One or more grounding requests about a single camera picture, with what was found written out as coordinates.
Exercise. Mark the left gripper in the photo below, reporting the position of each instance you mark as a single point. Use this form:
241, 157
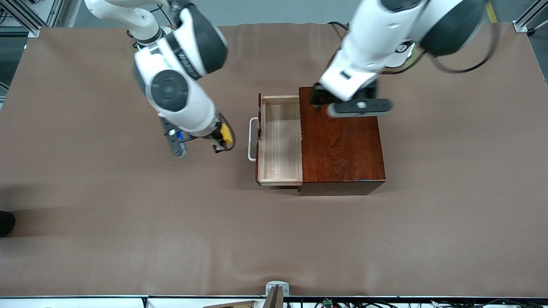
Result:
319, 96

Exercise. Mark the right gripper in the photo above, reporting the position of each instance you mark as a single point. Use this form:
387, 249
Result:
218, 137

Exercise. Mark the yellow block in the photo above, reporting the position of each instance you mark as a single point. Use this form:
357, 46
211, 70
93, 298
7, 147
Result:
226, 134

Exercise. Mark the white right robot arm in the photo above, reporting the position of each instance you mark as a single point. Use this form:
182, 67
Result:
171, 85

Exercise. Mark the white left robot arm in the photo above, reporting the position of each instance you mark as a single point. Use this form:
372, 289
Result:
385, 30

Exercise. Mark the dark brown wooden cabinet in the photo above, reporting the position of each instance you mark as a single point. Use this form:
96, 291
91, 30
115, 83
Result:
342, 149

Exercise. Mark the brown table cloth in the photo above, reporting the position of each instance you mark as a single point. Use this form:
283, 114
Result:
171, 235

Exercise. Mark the green connector plug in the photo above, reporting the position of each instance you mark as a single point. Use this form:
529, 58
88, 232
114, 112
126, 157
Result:
327, 302

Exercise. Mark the black shoe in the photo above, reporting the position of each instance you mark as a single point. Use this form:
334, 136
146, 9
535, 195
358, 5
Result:
6, 223

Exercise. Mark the grey metal bracket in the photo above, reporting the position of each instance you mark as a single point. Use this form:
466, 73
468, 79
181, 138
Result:
277, 285

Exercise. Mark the aluminium frame profile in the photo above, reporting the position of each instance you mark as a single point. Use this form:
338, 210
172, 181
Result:
25, 15
528, 17

